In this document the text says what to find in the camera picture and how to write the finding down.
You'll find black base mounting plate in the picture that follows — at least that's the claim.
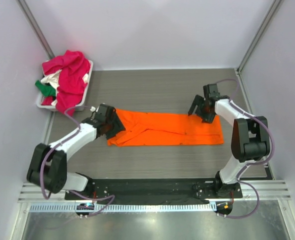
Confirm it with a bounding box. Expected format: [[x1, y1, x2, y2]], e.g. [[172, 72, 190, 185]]
[[64, 177, 243, 206]]

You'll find white t shirt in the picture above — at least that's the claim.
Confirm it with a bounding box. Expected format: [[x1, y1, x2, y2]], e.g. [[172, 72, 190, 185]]
[[40, 70, 61, 89]]

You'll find right aluminium frame post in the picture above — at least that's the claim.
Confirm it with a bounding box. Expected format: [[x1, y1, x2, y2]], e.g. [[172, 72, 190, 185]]
[[235, 0, 284, 76]]

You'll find white laundry basket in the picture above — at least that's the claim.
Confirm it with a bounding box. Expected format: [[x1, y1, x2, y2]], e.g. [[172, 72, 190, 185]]
[[36, 60, 94, 112]]

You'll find orange t shirt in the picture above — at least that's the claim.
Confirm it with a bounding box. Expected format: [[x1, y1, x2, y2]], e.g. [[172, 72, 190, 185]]
[[107, 109, 224, 147]]

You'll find aluminium frame post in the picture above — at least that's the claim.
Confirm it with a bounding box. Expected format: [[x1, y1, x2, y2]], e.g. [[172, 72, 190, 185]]
[[235, 0, 284, 76], [16, 0, 55, 59]]

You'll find pink t shirt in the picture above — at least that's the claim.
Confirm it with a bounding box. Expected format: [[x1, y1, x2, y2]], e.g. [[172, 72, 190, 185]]
[[41, 50, 90, 113]]

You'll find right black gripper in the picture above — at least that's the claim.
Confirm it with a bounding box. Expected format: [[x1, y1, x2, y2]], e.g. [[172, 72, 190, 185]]
[[188, 94, 216, 124]]

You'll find aluminium rail profile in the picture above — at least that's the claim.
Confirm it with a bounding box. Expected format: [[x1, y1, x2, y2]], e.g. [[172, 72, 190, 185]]
[[17, 180, 291, 203]]

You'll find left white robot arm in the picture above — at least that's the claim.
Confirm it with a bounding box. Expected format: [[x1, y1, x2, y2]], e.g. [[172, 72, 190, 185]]
[[26, 103, 126, 200]]

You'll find left aluminium frame post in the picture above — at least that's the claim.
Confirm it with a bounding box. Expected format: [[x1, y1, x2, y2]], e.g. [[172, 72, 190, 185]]
[[16, 0, 55, 59]]

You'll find green t shirt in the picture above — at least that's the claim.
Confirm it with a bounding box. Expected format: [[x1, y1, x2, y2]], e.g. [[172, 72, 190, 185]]
[[34, 80, 56, 97]]

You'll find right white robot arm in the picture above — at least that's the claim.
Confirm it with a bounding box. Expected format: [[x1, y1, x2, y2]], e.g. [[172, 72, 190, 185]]
[[188, 83, 271, 198]]

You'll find white slotted cable duct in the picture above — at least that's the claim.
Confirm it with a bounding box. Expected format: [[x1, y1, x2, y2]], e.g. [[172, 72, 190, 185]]
[[29, 202, 217, 213]]

